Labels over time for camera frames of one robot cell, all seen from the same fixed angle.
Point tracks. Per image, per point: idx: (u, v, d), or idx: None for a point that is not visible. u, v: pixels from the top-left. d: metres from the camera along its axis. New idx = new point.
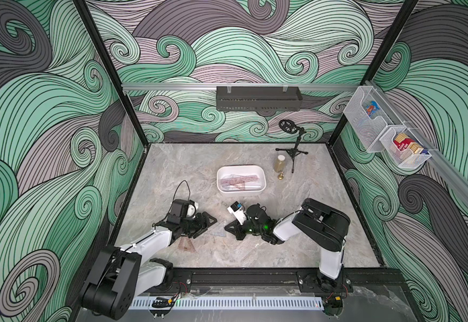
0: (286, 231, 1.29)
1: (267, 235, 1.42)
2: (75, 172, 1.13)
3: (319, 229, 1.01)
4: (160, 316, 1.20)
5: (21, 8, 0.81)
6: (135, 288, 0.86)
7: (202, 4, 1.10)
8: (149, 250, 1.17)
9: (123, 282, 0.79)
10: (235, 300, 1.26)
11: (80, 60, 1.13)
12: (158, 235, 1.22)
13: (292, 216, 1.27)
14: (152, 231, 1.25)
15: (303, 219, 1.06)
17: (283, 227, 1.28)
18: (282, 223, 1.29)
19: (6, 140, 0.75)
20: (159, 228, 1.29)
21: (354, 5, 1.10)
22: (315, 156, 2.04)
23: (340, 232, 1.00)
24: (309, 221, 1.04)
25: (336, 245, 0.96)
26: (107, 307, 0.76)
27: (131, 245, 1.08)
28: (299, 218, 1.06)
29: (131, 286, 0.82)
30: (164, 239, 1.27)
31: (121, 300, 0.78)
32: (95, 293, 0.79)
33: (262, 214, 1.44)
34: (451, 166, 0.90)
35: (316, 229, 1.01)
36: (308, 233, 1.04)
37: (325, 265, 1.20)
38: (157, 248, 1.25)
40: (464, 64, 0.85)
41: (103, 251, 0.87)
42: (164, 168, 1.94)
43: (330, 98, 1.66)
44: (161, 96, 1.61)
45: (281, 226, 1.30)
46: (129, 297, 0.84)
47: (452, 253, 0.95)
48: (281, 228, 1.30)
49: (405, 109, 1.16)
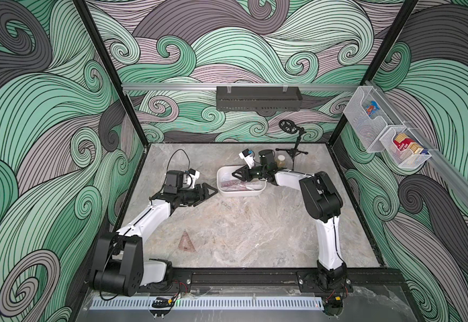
0: (285, 178, 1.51)
1: (268, 172, 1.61)
2: (75, 172, 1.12)
3: (316, 200, 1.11)
4: (160, 316, 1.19)
5: (21, 9, 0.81)
6: (143, 266, 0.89)
7: (202, 4, 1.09)
8: (150, 225, 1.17)
9: (129, 264, 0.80)
10: (234, 300, 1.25)
11: (80, 59, 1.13)
12: (156, 210, 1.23)
13: (297, 172, 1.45)
14: (148, 208, 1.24)
15: (309, 183, 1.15)
17: (286, 175, 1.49)
18: (287, 173, 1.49)
19: (6, 139, 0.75)
20: (156, 202, 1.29)
21: (354, 5, 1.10)
22: (315, 156, 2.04)
23: (329, 207, 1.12)
24: (311, 187, 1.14)
25: (319, 215, 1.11)
26: (119, 286, 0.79)
27: (130, 227, 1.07)
28: (307, 181, 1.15)
29: (138, 265, 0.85)
30: (164, 212, 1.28)
31: (131, 279, 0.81)
32: (103, 275, 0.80)
33: (270, 156, 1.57)
34: (452, 167, 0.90)
35: (314, 197, 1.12)
36: (305, 196, 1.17)
37: (322, 253, 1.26)
38: (159, 221, 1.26)
40: (464, 64, 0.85)
41: (101, 237, 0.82)
42: (164, 168, 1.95)
43: (330, 99, 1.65)
44: (160, 96, 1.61)
45: (285, 173, 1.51)
46: (139, 274, 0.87)
47: (452, 253, 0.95)
48: (285, 174, 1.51)
49: (405, 109, 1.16)
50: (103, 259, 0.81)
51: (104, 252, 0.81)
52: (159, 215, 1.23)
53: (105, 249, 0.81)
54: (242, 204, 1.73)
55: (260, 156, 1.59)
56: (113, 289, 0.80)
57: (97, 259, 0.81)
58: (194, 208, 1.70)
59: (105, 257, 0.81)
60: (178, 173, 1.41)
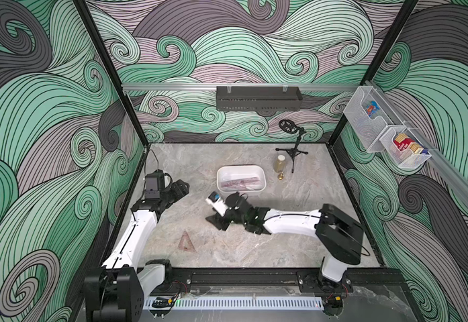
0: (281, 226, 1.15)
1: (251, 223, 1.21)
2: (75, 172, 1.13)
3: (347, 245, 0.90)
4: (160, 316, 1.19)
5: (21, 8, 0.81)
6: (142, 290, 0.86)
7: (202, 4, 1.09)
8: (139, 245, 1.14)
9: (125, 296, 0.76)
10: (234, 300, 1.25)
11: (80, 60, 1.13)
12: (142, 228, 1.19)
13: (299, 219, 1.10)
14: (131, 229, 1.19)
15: (328, 229, 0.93)
17: (285, 223, 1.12)
18: (285, 221, 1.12)
19: (6, 140, 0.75)
20: (139, 217, 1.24)
21: (354, 5, 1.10)
22: (315, 156, 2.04)
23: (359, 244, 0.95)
24: (334, 233, 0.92)
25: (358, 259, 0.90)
26: (121, 316, 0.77)
27: (117, 256, 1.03)
28: (323, 227, 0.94)
29: (137, 290, 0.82)
30: (148, 229, 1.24)
31: (133, 306, 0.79)
32: (101, 311, 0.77)
33: (243, 202, 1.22)
34: (451, 167, 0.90)
35: (344, 241, 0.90)
36: (332, 245, 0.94)
37: (330, 270, 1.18)
38: (146, 237, 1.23)
40: (464, 64, 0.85)
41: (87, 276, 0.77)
42: (164, 168, 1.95)
43: (330, 98, 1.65)
44: (160, 96, 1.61)
45: (281, 221, 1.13)
46: (140, 297, 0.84)
47: (452, 253, 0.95)
48: (280, 223, 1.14)
49: (405, 109, 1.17)
50: (97, 296, 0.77)
51: (95, 290, 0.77)
52: (146, 229, 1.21)
53: (96, 286, 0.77)
54: None
55: (232, 208, 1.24)
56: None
57: (90, 298, 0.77)
58: (193, 208, 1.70)
59: (98, 293, 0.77)
60: (157, 176, 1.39)
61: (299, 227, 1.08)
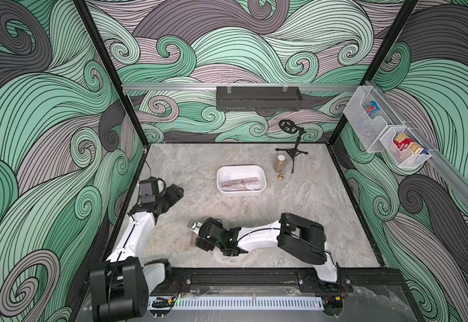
0: (252, 243, 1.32)
1: (227, 247, 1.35)
2: (75, 172, 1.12)
3: (309, 249, 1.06)
4: (160, 316, 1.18)
5: (21, 8, 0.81)
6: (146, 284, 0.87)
7: (202, 4, 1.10)
8: (140, 240, 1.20)
9: (133, 288, 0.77)
10: (235, 300, 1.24)
11: (80, 59, 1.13)
12: (140, 225, 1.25)
13: (264, 232, 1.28)
14: (132, 226, 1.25)
15: (289, 239, 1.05)
17: (254, 241, 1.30)
18: (253, 238, 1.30)
19: (6, 140, 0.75)
20: (137, 216, 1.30)
21: (354, 5, 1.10)
22: (315, 156, 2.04)
23: (319, 245, 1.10)
24: (295, 241, 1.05)
25: (322, 259, 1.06)
26: (129, 309, 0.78)
27: (121, 250, 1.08)
28: (285, 238, 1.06)
29: (142, 283, 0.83)
30: (148, 225, 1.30)
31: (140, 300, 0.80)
32: (109, 306, 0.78)
33: (214, 229, 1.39)
34: (452, 167, 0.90)
35: (305, 247, 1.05)
36: (296, 253, 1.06)
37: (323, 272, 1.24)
38: (146, 234, 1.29)
40: (464, 64, 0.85)
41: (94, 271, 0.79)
42: (164, 168, 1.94)
43: (330, 99, 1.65)
44: (160, 96, 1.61)
45: (251, 239, 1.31)
46: (145, 291, 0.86)
47: (452, 253, 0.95)
48: (250, 241, 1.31)
49: (405, 109, 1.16)
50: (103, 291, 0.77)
51: (101, 284, 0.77)
52: (145, 227, 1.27)
53: (103, 280, 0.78)
54: (242, 204, 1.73)
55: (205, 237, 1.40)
56: (124, 314, 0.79)
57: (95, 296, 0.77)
58: (193, 208, 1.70)
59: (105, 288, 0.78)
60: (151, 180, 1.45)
61: (265, 240, 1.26)
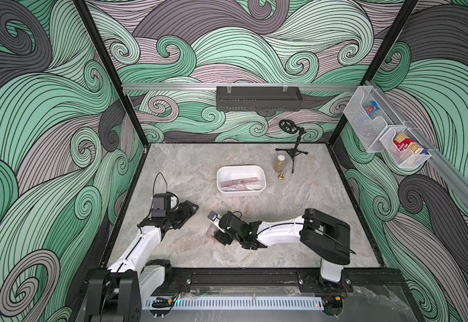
0: (272, 238, 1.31)
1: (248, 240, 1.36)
2: (75, 172, 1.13)
3: (334, 247, 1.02)
4: (160, 316, 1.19)
5: (21, 8, 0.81)
6: (140, 302, 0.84)
7: (202, 4, 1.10)
8: (144, 255, 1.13)
9: (127, 300, 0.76)
10: (235, 300, 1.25)
11: (80, 60, 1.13)
12: (147, 239, 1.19)
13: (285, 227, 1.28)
14: (138, 238, 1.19)
15: (313, 235, 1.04)
17: (274, 235, 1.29)
18: (272, 233, 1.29)
19: (6, 140, 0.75)
20: (146, 229, 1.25)
21: (354, 5, 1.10)
22: (315, 156, 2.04)
23: (346, 243, 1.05)
24: (319, 238, 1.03)
25: (347, 259, 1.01)
26: None
27: (123, 261, 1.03)
28: (309, 234, 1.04)
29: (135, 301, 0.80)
30: (154, 241, 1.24)
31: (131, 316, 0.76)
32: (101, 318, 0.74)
33: (234, 222, 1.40)
34: (452, 167, 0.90)
35: (330, 245, 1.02)
36: (319, 249, 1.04)
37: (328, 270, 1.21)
38: (150, 251, 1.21)
40: (464, 64, 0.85)
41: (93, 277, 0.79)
42: (164, 168, 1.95)
43: (330, 99, 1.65)
44: (160, 96, 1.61)
45: (270, 234, 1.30)
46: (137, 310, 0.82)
47: (452, 253, 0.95)
48: (271, 236, 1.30)
49: (405, 109, 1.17)
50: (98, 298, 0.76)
51: (99, 292, 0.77)
52: (151, 243, 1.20)
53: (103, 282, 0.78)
54: (242, 204, 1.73)
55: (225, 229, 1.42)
56: None
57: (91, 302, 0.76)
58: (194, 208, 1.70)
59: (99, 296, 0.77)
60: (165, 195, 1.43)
61: (287, 235, 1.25)
